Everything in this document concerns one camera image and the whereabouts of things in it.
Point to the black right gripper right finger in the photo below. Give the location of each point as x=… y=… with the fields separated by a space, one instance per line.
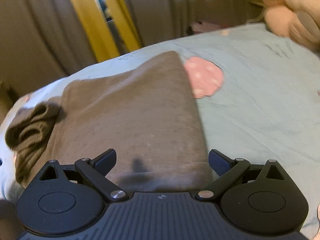
x=259 y=199

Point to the brown knit pants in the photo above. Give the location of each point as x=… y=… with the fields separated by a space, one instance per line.
x=147 y=115

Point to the yellow curtain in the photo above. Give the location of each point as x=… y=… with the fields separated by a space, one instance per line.
x=97 y=31

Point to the grey curtain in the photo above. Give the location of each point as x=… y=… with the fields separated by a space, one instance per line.
x=43 y=40

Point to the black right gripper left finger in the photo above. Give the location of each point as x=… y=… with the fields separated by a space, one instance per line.
x=64 y=199

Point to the red pink bag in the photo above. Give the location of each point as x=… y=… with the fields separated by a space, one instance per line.
x=200 y=27

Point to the pink plush toy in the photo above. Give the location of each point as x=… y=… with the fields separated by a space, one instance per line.
x=294 y=19

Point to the light blue bed sheet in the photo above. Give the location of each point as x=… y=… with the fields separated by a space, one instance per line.
x=268 y=107

